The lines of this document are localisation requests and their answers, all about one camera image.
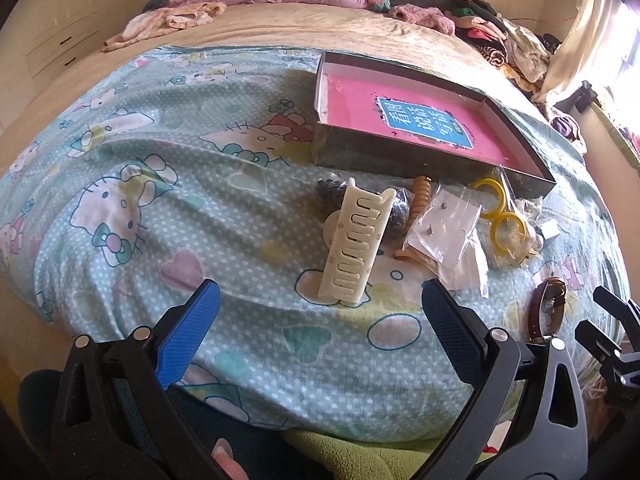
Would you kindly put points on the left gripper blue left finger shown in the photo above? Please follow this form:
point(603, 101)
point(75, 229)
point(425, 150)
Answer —
point(181, 331)

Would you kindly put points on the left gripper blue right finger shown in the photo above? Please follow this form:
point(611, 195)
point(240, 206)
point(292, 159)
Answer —
point(459, 330)

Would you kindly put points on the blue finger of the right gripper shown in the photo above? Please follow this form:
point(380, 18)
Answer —
point(598, 345)
point(611, 302)

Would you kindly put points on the brown leather wristwatch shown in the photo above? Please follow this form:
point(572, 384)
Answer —
point(546, 309)

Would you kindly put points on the earring cards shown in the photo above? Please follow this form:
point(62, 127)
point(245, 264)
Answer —
point(444, 238)

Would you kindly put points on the gold jewelry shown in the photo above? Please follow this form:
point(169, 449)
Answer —
point(545, 229)

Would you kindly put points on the cream hair claw clip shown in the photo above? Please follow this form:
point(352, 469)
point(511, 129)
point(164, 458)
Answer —
point(358, 234)

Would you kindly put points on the orange spiral hair clip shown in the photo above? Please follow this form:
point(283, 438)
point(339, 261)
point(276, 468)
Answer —
point(422, 195)

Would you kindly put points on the left hand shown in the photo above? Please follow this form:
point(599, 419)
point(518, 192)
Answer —
point(223, 456)

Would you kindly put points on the hello kitty blue bedsheet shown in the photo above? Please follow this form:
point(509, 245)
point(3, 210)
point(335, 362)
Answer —
point(189, 164)

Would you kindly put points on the green sleeve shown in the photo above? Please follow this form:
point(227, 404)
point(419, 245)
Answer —
point(362, 460)

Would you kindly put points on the basket with purple cloth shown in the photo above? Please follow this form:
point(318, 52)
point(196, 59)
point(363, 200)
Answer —
point(569, 129)

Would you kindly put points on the pink book with blue label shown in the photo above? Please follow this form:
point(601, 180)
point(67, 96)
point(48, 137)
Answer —
point(423, 116)

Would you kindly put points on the dark cardboard tray box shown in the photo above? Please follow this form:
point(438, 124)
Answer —
point(344, 149)

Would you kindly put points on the pile of clothes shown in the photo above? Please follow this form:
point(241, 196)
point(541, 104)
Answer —
point(515, 51)

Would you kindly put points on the cream curtain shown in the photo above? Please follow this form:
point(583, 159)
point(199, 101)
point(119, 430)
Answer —
point(593, 21)

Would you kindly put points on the beige bed cover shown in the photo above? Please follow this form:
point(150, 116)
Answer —
point(279, 25)

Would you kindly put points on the pink fuzzy garment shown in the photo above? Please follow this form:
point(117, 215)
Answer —
point(431, 18)

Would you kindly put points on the pink cream clothing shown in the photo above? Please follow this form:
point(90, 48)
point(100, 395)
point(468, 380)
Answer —
point(164, 21)

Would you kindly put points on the cream wardrobe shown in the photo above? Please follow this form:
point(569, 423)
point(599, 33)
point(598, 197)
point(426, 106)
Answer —
point(41, 39)

